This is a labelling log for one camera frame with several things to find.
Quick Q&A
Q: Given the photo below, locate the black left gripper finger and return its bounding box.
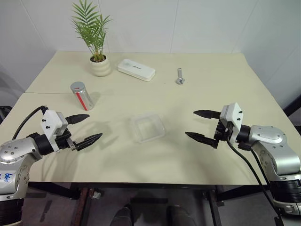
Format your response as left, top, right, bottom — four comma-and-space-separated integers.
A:
75, 132, 103, 152
65, 114, 90, 126

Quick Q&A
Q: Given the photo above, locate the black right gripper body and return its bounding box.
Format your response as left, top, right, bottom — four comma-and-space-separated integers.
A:
214, 117, 233, 142

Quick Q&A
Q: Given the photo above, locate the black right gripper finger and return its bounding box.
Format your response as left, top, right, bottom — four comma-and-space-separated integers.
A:
185, 131, 220, 150
193, 109, 222, 120

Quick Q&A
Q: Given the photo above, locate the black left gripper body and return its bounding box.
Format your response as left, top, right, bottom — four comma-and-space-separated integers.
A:
55, 128, 78, 151

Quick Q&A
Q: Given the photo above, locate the silver red soda can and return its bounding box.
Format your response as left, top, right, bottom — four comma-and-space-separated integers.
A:
74, 89, 95, 112

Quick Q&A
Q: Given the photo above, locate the grey slotted jar lid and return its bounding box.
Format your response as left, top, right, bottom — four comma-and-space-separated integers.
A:
70, 81, 86, 94

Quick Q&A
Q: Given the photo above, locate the clear plastic container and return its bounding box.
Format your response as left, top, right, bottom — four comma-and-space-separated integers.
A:
128, 112, 166, 144

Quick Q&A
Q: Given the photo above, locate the silver metal bolt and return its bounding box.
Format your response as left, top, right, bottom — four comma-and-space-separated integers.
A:
175, 67, 187, 85

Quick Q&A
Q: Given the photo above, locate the cream ribbed plant pot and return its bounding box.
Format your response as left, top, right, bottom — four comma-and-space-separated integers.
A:
89, 55, 112, 77

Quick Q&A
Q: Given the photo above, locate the black chair part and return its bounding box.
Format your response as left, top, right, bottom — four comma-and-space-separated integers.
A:
0, 105, 13, 126

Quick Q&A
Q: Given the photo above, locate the rusty brown table leg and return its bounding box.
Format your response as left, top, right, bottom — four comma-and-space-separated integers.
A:
71, 187, 89, 226

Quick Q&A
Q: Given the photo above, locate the white label with blue writing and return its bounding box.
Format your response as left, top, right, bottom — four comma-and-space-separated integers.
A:
0, 169, 17, 189

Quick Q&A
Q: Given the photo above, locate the white rectangular case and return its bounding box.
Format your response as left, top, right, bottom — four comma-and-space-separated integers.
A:
117, 58, 157, 82

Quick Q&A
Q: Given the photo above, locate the black crossbar under table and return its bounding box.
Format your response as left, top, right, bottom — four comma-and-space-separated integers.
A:
130, 196, 169, 205

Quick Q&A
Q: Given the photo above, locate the dark rounded shape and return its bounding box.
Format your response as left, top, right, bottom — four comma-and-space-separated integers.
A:
112, 206, 133, 226

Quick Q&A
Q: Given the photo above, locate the green palm plant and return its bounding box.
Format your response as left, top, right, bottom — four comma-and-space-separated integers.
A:
71, 0, 113, 62

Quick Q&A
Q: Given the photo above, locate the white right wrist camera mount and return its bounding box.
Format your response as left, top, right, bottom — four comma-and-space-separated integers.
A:
222, 102, 244, 145

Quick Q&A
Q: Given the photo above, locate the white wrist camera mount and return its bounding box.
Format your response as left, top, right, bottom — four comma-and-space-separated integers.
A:
40, 109, 69, 153
222, 102, 244, 145

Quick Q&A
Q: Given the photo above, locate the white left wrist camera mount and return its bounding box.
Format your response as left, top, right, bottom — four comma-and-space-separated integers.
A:
40, 109, 69, 153

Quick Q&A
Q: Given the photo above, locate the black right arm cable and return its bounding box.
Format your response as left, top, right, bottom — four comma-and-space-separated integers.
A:
226, 136, 284, 226

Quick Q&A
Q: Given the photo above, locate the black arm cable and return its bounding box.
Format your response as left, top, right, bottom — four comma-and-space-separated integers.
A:
226, 136, 284, 226
12, 105, 49, 140

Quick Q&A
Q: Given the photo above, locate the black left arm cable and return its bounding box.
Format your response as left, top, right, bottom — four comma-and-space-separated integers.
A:
12, 105, 49, 140

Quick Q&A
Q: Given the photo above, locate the black table frame bar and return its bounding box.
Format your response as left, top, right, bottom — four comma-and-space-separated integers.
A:
27, 182, 81, 201
202, 185, 271, 208

